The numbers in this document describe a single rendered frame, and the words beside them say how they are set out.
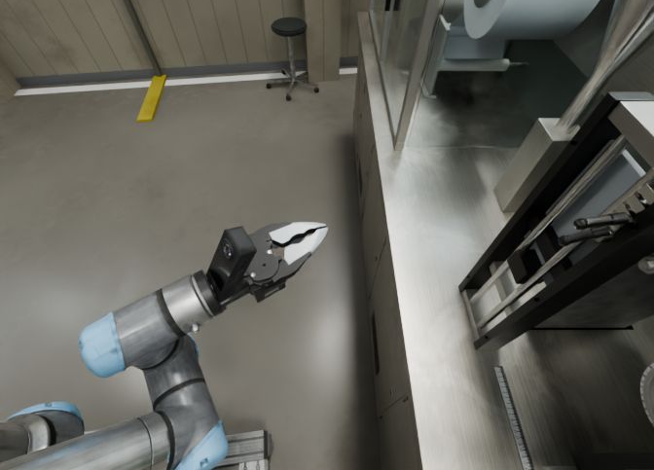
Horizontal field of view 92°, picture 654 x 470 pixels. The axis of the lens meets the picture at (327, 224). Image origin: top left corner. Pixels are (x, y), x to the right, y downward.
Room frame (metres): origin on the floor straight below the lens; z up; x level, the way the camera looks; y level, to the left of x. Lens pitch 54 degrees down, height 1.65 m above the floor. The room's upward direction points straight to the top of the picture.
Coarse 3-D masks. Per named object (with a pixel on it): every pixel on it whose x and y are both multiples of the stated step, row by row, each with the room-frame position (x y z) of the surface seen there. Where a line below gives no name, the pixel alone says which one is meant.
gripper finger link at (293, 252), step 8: (320, 232) 0.29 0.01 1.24; (304, 240) 0.27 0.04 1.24; (312, 240) 0.27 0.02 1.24; (320, 240) 0.28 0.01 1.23; (288, 248) 0.26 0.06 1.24; (296, 248) 0.26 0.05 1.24; (304, 248) 0.26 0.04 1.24; (312, 248) 0.26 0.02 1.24; (288, 256) 0.24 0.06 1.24; (296, 256) 0.24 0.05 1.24; (288, 264) 0.23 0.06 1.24
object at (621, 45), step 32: (640, 0) 0.61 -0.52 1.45; (608, 32) 0.65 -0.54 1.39; (640, 32) 0.60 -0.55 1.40; (608, 64) 0.63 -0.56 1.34; (576, 96) 0.65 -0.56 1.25; (544, 128) 0.65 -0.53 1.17; (576, 128) 0.65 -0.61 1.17; (512, 160) 0.69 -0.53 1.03; (544, 160) 0.60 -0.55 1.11; (512, 192) 0.61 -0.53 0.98
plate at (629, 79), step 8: (640, 56) 0.82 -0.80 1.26; (648, 56) 0.80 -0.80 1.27; (632, 64) 0.83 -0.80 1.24; (640, 64) 0.80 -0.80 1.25; (648, 64) 0.78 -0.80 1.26; (624, 72) 0.83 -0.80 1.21; (632, 72) 0.81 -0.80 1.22; (640, 72) 0.79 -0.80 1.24; (648, 72) 0.77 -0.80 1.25; (616, 80) 0.84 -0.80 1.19; (624, 80) 0.81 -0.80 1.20; (632, 80) 0.79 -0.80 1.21; (640, 80) 0.77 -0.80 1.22; (648, 80) 0.75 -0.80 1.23; (608, 88) 0.84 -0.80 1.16; (616, 88) 0.82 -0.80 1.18; (624, 88) 0.80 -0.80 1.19; (632, 88) 0.78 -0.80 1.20; (640, 88) 0.76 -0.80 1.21; (648, 88) 0.74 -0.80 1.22
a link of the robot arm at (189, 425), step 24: (192, 384) 0.08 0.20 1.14; (168, 408) 0.05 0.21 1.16; (192, 408) 0.05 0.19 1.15; (96, 432) 0.02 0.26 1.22; (120, 432) 0.02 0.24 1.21; (144, 432) 0.02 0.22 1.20; (168, 432) 0.02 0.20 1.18; (192, 432) 0.03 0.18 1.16; (216, 432) 0.03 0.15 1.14; (24, 456) 0.00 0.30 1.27; (48, 456) 0.00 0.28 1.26; (72, 456) 0.00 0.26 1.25; (96, 456) 0.00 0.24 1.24; (120, 456) 0.00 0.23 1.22; (144, 456) 0.00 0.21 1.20; (168, 456) 0.00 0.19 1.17; (192, 456) 0.00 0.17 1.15; (216, 456) 0.00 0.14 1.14
